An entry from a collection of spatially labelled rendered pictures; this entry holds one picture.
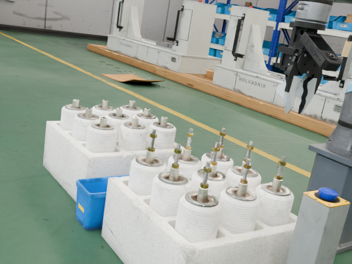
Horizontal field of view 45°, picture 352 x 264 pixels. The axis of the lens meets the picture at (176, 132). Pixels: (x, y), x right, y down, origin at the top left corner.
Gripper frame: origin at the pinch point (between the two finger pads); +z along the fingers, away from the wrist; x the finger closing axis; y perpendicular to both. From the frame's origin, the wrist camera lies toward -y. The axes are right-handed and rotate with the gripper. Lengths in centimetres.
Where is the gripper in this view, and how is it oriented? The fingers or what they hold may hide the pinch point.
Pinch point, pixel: (296, 109)
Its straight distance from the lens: 105.4
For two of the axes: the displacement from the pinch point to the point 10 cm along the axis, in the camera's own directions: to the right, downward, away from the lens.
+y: -4.1, -3.0, 8.6
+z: -1.6, 9.5, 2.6
